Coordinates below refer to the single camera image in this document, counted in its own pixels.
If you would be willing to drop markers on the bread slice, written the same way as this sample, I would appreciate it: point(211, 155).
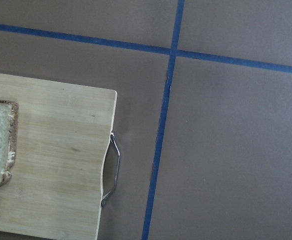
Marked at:
point(8, 138)

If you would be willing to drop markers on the wooden cutting board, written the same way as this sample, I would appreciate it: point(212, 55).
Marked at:
point(63, 135)

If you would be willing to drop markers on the metal cutting board handle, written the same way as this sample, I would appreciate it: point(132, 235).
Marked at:
point(106, 196)

